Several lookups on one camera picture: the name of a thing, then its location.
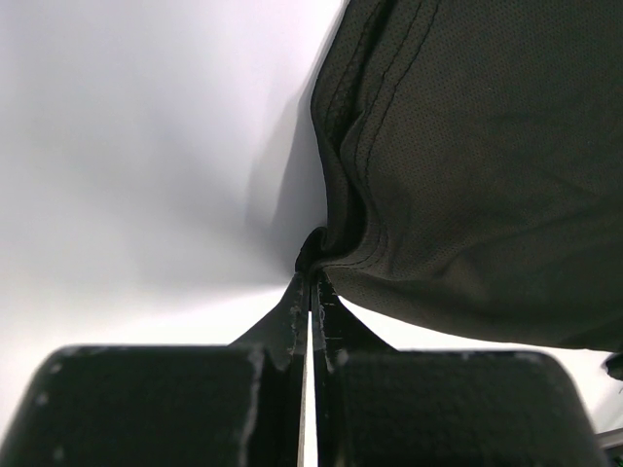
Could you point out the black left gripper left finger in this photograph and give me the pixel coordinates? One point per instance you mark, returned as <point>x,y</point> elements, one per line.
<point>170,405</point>

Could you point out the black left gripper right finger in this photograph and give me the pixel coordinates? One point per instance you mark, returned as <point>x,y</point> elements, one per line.
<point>378,406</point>

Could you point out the black t shirt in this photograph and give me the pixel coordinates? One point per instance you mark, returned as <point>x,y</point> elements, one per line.
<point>472,156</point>

